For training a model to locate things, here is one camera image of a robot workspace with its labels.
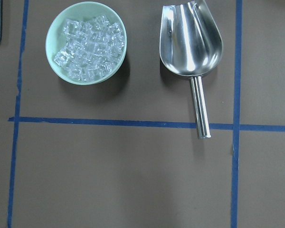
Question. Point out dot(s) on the green bowl of ice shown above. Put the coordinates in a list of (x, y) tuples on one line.
[(86, 43)]

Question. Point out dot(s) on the metal ice scoop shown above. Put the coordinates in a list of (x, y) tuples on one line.
[(191, 46)]

